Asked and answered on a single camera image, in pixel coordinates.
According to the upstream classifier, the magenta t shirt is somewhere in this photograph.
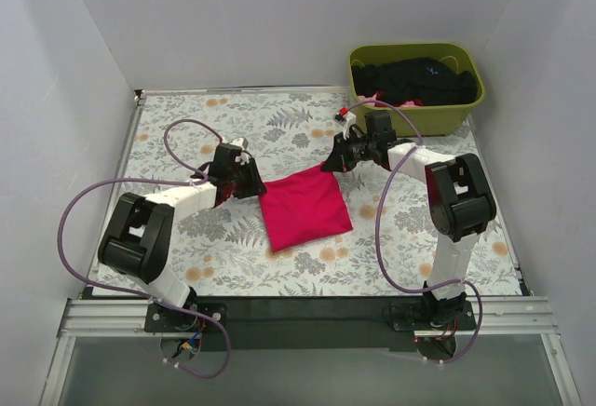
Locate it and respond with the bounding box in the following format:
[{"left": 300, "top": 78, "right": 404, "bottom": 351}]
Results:
[{"left": 259, "top": 165, "right": 353, "bottom": 252}]

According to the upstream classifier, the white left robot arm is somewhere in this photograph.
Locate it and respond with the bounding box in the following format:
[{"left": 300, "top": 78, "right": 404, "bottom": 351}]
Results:
[{"left": 98, "top": 138, "right": 266, "bottom": 332}]

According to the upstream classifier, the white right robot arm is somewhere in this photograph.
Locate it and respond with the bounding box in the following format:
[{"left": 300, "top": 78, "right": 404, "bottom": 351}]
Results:
[{"left": 321, "top": 108, "right": 496, "bottom": 330}]

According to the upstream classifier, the floral patterned table mat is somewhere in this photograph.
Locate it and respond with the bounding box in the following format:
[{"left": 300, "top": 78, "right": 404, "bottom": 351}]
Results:
[{"left": 92, "top": 90, "right": 521, "bottom": 298}]

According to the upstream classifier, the pink garment in basket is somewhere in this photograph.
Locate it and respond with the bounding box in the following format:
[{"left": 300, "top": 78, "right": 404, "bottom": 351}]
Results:
[{"left": 357, "top": 91, "right": 422, "bottom": 108}]

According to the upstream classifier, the green plastic laundry basket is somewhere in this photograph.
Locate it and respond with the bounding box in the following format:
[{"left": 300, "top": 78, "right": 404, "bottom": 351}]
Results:
[{"left": 347, "top": 42, "right": 484, "bottom": 136}]

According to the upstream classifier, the black t shirt in basket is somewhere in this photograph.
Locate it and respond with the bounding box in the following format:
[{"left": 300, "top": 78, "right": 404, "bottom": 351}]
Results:
[{"left": 351, "top": 57, "right": 478, "bottom": 106}]

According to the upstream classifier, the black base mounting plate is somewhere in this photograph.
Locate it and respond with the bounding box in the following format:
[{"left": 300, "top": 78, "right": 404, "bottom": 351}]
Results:
[{"left": 143, "top": 296, "right": 477, "bottom": 352}]

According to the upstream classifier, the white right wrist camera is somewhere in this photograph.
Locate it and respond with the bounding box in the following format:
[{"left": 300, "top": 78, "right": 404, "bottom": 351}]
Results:
[{"left": 334, "top": 107, "right": 357, "bottom": 140}]

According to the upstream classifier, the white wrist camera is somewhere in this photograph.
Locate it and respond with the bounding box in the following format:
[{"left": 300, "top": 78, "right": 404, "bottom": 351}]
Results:
[
  {"left": 231, "top": 137, "right": 251, "bottom": 165},
  {"left": 334, "top": 107, "right": 357, "bottom": 140}
]

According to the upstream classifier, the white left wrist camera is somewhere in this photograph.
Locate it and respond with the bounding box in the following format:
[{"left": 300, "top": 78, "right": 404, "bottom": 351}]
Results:
[{"left": 231, "top": 137, "right": 251, "bottom": 165}]

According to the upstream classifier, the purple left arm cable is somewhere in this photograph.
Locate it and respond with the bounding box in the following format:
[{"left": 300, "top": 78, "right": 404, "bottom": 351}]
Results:
[{"left": 56, "top": 119, "right": 233, "bottom": 379}]

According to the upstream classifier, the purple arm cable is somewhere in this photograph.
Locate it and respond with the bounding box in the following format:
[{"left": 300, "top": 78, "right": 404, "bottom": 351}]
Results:
[
  {"left": 337, "top": 100, "right": 483, "bottom": 366},
  {"left": 56, "top": 119, "right": 233, "bottom": 379}
]

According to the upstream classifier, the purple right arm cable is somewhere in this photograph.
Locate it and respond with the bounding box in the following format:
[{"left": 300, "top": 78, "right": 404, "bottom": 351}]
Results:
[{"left": 337, "top": 100, "right": 483, "bottom": 366}]

